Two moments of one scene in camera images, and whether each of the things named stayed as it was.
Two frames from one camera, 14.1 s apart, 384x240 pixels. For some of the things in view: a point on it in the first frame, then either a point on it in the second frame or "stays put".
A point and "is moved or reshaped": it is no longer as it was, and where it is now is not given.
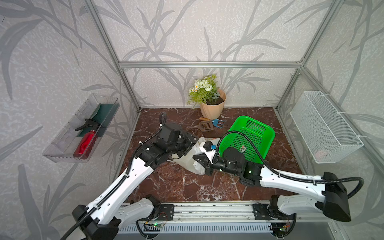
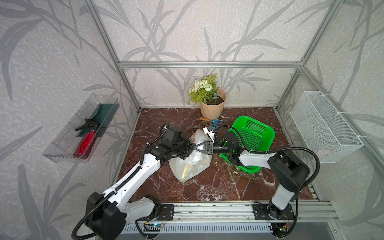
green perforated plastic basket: [261, 136] stays put
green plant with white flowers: [204, 90] stays put
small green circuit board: [156, 224] stays put
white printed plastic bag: [187, 161] is moved or reshaped
